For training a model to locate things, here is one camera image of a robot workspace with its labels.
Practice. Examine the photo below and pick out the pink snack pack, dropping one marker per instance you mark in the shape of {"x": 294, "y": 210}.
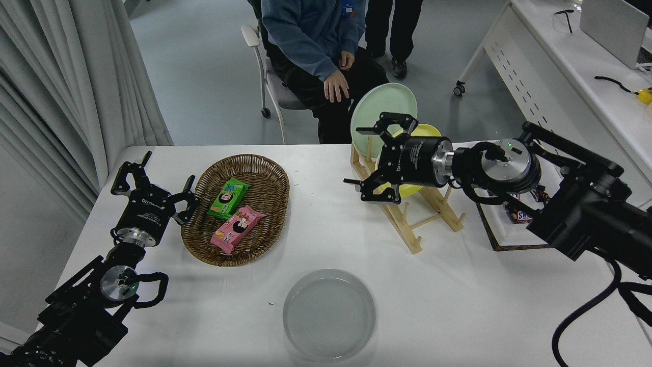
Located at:
{"x": 237, "y": 229}

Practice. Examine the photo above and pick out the person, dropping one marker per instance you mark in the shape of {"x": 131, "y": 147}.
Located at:
{"x": 300, "y": 30}
{"x": 395, "y": 25}

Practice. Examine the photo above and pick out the silver laptop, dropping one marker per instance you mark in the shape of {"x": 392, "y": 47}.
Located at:
{"x": 611, "y": 28}

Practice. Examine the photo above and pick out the person's right hand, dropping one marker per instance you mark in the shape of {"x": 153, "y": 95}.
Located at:
{"x": 336, "y": 87}

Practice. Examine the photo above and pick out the pale green plate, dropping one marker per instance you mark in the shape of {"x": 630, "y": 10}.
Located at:
{"x": 379, "y": 102}

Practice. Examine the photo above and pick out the person's left hand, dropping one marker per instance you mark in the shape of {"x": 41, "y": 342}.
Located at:
{"x": 347, "y": 60}

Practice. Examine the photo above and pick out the brown wicker basket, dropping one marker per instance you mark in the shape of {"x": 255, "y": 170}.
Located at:
{"x": 265, "y": 204}

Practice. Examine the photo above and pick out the wooden plate rack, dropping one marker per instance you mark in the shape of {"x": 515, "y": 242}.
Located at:
{"x": 407, "y": 237}

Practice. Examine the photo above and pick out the small yellow object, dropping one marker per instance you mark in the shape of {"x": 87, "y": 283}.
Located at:
{"x": 645, "y": 96}

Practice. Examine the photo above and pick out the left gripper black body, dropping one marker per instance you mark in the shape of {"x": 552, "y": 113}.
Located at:
{"x": 147, "y": 211}

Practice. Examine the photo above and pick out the pale grey curtain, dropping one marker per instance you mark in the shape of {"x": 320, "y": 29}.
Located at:
{"x": 61, "y": 92}

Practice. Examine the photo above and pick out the green snack pack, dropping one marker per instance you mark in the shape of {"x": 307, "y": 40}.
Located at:
{"x": 228, "y": 199}

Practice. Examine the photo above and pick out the white tray with cork base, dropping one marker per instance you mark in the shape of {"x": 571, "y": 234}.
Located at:
{"x": 496, "y": 229}

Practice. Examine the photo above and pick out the black-rimmed glasses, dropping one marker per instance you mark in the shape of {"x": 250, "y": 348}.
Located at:
{"x": 567, "y": 18}

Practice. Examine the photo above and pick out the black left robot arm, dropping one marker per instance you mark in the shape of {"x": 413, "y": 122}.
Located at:
{"x": 76, "y": 316}

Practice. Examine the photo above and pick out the white desk with perforated panel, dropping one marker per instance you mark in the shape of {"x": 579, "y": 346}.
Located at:
{"x": 570, "y": 71}

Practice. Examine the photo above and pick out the white office chair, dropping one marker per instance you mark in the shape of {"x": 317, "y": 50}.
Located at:
{"x": 250, "y": 35}

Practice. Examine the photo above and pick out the yellow plate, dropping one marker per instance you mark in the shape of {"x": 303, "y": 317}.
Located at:
{"x": 411, "y": 190}

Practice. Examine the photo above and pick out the grey plate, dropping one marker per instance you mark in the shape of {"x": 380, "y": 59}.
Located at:
{"x": 328, "y": 316}

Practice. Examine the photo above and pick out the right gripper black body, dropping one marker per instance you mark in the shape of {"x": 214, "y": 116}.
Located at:
{"x": 415, "y": 160}

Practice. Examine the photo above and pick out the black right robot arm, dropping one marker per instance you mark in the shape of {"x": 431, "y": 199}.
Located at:
{"x": 586, "y": 209}

